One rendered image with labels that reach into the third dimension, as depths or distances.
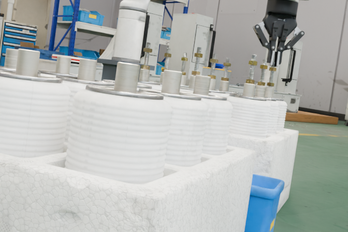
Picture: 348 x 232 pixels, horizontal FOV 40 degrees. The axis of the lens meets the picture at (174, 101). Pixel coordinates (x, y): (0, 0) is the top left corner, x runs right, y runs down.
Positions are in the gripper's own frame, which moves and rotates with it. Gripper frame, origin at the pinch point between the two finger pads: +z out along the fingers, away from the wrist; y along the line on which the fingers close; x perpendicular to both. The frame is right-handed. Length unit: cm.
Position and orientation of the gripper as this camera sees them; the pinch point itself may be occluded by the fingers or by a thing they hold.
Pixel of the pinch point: (274, 58)
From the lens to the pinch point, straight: 121.7
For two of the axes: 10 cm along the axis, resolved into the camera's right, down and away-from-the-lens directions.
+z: -1.4, 9.9, 0.6
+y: -9.9, -1.3, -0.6
